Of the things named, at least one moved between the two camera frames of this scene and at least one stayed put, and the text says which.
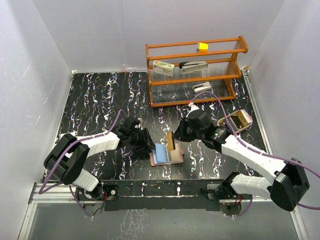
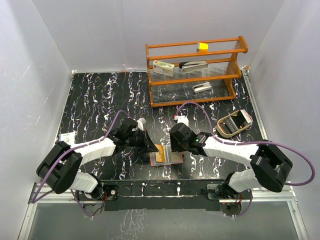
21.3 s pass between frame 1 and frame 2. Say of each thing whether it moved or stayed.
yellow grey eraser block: stayed
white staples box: stayed
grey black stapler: stayed
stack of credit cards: moved
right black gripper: moved
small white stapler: stayed
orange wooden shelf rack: stayed
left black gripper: stayed
